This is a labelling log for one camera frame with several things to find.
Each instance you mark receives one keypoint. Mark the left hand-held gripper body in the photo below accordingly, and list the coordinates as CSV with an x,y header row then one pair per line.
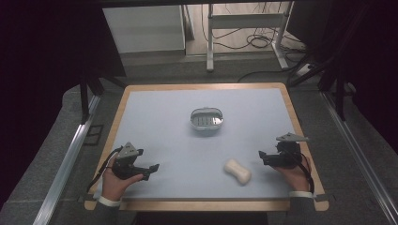
x,y
125,162

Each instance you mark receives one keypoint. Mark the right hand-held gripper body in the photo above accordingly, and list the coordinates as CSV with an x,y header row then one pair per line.
x,y
286,154

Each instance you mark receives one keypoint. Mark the person's left hand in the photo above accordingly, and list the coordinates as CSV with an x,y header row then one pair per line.
x,y
113,184

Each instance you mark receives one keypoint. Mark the person's right hand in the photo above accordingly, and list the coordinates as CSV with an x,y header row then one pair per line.
x,y
295,178

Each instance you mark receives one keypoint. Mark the white soap bar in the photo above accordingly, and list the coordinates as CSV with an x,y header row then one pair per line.
x,y
237,171

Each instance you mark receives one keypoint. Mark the light blue table mat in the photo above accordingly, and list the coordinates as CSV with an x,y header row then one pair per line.
x,y
194,146

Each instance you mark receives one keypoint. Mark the grey soap dish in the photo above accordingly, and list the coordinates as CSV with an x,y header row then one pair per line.
x,y
206,119

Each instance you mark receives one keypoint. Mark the black metal stand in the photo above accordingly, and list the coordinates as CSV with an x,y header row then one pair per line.
x,y
331,75
89,90

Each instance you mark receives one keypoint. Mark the white power strip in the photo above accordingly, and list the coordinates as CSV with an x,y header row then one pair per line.
x,y
304,70

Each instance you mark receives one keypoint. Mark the dark curtain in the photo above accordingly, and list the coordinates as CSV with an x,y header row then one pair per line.
x,y
40,78
372,62

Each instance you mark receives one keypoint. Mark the white cabinet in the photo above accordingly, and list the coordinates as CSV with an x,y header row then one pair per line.
x,y
144,28

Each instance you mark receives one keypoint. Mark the black floor bracket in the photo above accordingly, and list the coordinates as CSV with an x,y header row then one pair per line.
x,y
93,135

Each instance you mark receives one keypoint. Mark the aluminium rail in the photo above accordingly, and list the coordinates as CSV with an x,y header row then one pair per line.
x,y
363,162
64,168

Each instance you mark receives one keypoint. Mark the white metal desk frame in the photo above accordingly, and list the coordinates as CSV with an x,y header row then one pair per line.
x,y
247,21

